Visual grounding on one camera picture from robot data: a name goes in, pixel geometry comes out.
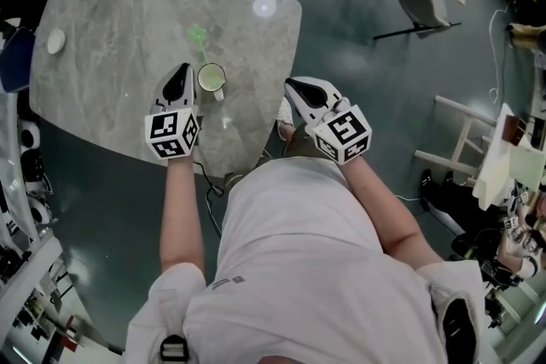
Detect small white dish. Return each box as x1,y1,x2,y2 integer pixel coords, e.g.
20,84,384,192
45,28,67,55

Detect person's olive shorts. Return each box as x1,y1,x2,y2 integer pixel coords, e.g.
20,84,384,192
283,125,332,161

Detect black shoulder pad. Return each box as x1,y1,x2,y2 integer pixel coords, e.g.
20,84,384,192
441,298,479,364

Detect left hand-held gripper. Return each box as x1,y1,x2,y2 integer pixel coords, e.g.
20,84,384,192
144,62,202,161

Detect person's white t-shirt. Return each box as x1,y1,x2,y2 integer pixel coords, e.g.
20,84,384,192
125,157,487,364

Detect green plastic stirrer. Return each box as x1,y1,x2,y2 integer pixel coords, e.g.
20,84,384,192
186,24,214,76

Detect person's right forearm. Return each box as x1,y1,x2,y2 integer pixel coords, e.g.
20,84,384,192
340,157,444,265

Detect black floor cable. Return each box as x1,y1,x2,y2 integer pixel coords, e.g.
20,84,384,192
194,159,226,239

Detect thin white cable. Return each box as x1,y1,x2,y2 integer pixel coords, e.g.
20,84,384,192
488,6,513,106

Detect grey strap with black buckle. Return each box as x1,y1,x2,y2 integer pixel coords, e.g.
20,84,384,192
160,334,190,363

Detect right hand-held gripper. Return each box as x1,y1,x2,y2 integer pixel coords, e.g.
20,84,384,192
283,76,374,165

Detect person's right white shoe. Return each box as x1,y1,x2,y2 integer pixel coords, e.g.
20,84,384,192
276,96,295,142

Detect white desk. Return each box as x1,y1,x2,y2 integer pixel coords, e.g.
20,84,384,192
471,101,546,212

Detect person's left forearm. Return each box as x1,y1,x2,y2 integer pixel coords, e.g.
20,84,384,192
160,159,206,274

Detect person's right hand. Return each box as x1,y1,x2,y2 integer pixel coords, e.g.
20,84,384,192
322,96,352,121

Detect white mug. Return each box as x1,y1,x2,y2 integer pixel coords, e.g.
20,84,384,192
195,62,228,102

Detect blue chair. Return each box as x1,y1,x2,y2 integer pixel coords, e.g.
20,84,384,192
0,27,38,95

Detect white equipment shelf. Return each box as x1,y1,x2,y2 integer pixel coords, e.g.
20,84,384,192
0,93,57,253

